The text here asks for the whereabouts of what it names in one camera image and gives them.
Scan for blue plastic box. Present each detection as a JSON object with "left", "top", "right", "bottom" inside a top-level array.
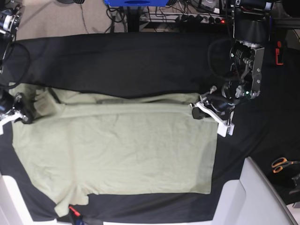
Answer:
[{"left": 104, "top": 0, "right": 169, "bottom": 7}]

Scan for red black clamp front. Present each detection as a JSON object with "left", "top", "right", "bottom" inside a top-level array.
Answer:
[{"left": 68, "top": 206, "right": 85, "bottom": 225}]

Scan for white chair armrest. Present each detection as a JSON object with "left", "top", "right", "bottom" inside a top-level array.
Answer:
[
  {"left": 211, "top": 157, "right": 297, "bottom": 225},
  {"left": 0, "top": 174, "right": 34, "bottom": 225}
]

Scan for white chair armrest right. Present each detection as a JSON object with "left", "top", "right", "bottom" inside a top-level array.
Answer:
[{"left": 211, "top": 157, "right": 297, "bottom": 225}]

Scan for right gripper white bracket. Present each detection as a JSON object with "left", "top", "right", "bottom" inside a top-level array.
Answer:
[{"left": 0, "top": 90, "right": 35, "bottom": 135}]

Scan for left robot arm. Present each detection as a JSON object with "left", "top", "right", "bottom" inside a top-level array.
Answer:
[{"left": 191, "top": 0, "right": 272, "bottom": 137}]

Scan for red black clamp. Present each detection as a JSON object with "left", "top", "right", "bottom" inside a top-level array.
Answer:
[
  {"left": 275, "top": 41, "right": 284, "bottom": 66},
  {"left": 68, "top": 206, "right": 85, "bottom": 225}
]

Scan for black table cloth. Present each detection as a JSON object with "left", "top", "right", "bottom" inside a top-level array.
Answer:
[{"left": 0, "top": 33, "right": 300, "bottom": 224}]

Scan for white chair armrest left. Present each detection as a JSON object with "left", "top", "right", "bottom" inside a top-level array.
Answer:
[{"left": 0, "top": 174, "right": 34, "bottom": 225}]

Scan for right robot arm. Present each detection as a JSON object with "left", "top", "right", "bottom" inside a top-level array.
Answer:
[{"left": 0, "top": 0, "right": 34, "bottom": 135}]

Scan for light green T-shirt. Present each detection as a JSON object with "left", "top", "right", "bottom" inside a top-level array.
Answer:
[{"left": 10, "top": 84, "right": 218, "bottom": 216}]

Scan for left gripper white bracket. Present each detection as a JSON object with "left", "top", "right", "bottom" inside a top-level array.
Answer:
[{"left": 190, "top": 86, "right": 235, "bottom": 137}]

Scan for red black clamp right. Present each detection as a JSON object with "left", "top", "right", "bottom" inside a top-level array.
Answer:
[{"left": 275, "top": 41, "right": 284, "bottom": 66}]

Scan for orange handled scissors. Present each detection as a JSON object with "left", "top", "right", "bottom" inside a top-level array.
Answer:
[{"left": 271, "top": 157, "right": 300, "bottom": 173}]

